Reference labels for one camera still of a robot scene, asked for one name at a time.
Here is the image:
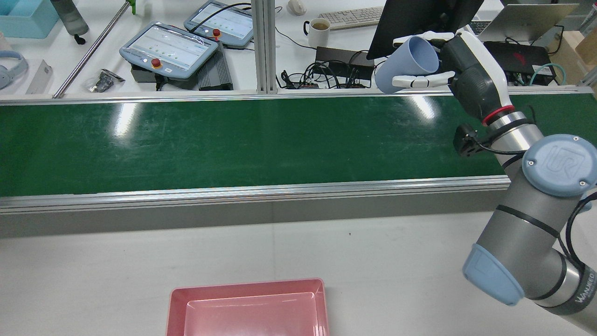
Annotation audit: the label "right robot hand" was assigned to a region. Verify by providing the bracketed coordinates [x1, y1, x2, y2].
[392, 29, 516, 126]

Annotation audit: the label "light blue plastic cup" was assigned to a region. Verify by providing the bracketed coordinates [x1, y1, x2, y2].
[375, 36, 440, 94]

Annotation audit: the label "brown cardboard box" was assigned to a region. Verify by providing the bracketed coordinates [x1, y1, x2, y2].
[547, 30, 597, 84]

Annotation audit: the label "pink plastic box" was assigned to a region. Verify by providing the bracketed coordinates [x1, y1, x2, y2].
[166, 279, 330, 336]

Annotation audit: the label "dark grey metal box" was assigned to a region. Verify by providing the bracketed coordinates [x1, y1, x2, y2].
[130, 63, 199, 90]

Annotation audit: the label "white carton box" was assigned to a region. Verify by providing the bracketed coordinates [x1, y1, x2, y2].
[26, 59, 53, 95]

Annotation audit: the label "light blue storage box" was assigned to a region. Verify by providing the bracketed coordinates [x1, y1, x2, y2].
[0, 0, 60, 39]

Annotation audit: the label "black mini computer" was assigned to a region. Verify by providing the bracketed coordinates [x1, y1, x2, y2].
[487, 41, 556, 85]

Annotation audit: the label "black monitor stand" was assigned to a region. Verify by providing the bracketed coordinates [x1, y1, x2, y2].
[436, 0, 467, 34]

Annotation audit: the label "silver laptop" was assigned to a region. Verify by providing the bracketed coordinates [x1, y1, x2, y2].
[466, 4, 580, 43]

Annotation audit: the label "black computer monitor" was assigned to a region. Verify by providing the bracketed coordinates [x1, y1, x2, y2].
[366, 0, 485, 60]

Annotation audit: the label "white keyboard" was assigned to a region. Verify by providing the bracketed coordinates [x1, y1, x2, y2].
[319, 6, 385, 31]

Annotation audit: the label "black power strip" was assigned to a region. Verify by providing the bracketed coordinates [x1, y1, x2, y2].
[315, 46, 375, 84]

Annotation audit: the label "white coffee mug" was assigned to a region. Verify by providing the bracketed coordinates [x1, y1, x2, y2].
[303, 18, 332, 48]

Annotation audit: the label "grey teach pendant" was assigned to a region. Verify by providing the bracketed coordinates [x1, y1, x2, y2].
[119, 21, 220, 79]
[183, 0, 255, 49]

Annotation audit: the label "black finned power unit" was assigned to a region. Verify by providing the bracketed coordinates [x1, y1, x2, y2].
[198, 41, 234, 91]

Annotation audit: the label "green conveyor belt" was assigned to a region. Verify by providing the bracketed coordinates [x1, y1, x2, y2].
[0, 86, 597, 238]

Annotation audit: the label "plastic bag of black parts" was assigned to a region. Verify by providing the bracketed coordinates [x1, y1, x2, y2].
[85, 69, 125, 93]

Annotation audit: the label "chrome metal rod tool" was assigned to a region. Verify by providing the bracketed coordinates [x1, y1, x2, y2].
[53, 0, 140, 98]

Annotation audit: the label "light blue headphones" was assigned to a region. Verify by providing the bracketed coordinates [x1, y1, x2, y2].
[0, 50, 29, 90]

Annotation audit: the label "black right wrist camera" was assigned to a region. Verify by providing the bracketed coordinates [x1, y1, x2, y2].
[453, 123, 495, 158]

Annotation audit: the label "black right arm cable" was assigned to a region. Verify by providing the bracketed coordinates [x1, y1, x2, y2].
[563, 191, 597, 264]

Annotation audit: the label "aluminium profile post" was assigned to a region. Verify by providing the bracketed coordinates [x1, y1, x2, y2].
[251, 0, 277, 94]

